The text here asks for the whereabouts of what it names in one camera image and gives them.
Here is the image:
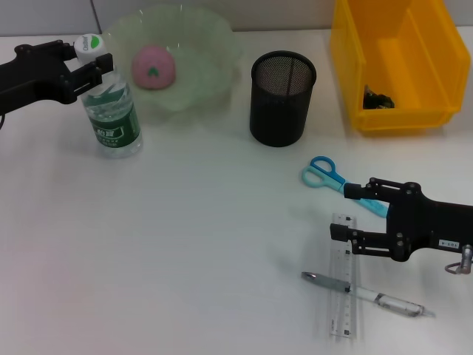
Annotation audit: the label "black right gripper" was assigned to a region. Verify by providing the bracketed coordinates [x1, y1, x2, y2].
[329, 176, 473, 264]

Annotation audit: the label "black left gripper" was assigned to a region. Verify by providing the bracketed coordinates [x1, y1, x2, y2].
[0, 39, 115, 116]

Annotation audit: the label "clear water bottle green label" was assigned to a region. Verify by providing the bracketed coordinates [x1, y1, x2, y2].
[75, 33, 145, 160]

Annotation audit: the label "green plastic wrapper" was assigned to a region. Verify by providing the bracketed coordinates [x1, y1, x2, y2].
[361, 84, 397, 111]

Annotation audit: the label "blue scissors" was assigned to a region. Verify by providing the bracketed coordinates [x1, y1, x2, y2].
[301, 155, 389, 218]

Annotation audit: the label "clear plastic ruler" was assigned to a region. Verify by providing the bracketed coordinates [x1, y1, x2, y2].
[327, 212, 358, 338]

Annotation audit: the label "clear pen silver grip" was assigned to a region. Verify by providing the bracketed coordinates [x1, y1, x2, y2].
[300, 271, 437, 319]

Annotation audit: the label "black mesh pen holder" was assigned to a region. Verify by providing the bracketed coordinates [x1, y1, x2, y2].
[249, 50, 318, 148]

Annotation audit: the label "translucent green plastic bowl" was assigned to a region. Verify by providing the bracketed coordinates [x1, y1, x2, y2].
[101, 5, 245, 124]

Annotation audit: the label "yellow plastic storage bin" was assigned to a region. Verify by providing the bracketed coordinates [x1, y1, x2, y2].
[330, 0, 472, 137]

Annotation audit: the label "right gripper connector cable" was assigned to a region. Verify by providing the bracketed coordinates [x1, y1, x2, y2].
[445, 243, 473, 277]

